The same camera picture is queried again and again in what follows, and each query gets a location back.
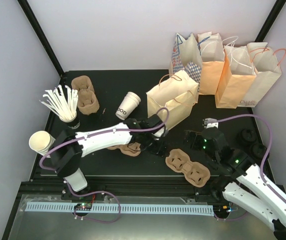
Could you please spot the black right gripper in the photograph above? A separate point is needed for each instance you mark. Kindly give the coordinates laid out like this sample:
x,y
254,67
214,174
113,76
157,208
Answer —
x,y
188,139

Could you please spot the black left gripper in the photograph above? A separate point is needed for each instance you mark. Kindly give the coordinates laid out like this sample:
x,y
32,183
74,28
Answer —
x,y
156,150

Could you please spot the cream paper bag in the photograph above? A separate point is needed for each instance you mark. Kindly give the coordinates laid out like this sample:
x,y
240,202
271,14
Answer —
x,y
173,99

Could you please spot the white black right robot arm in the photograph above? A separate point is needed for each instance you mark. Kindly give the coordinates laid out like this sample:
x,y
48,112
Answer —
x,y
241,181

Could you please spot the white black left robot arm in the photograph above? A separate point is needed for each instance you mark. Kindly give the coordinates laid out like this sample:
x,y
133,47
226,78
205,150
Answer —
x,y
68,149

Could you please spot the brown pulp carrier on table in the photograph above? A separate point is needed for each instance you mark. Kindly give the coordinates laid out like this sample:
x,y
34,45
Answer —
x,y
130,149

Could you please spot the black cup lids stack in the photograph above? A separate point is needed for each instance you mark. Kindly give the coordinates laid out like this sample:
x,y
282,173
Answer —
x,y
248,139

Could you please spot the brown pulp cup carrier stack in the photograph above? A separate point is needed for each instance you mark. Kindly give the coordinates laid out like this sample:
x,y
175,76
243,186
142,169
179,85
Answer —
x,y
87,101

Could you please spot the blue patterned paper bag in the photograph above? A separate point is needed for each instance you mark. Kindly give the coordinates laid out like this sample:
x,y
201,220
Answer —
x,y
186,55

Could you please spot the white cup of straws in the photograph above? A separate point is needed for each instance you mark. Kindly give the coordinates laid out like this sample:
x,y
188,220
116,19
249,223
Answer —
x,y
63,101

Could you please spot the kraft paper cup stack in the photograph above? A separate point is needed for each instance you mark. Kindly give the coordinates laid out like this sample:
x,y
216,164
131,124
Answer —
x,y
41,141

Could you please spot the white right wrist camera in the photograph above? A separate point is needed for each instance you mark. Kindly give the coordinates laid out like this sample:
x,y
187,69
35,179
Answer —
x,y
210,123

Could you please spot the light blue cable duct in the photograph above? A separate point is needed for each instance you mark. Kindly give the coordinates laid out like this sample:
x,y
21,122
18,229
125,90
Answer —
x,y
113,208

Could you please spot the orange paper bag white handles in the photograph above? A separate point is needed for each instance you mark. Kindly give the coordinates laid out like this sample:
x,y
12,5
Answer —
x,y
237,76

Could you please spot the orange paper bag blue handles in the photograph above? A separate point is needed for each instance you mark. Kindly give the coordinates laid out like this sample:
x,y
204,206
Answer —
x,y
213,60

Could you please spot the beige paper bag orange handles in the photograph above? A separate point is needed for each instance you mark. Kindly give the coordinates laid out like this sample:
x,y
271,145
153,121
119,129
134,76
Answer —
x,y
267,67

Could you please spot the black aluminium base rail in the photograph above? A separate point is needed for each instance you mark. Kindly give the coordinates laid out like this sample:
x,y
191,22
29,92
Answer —
x,y
159,187

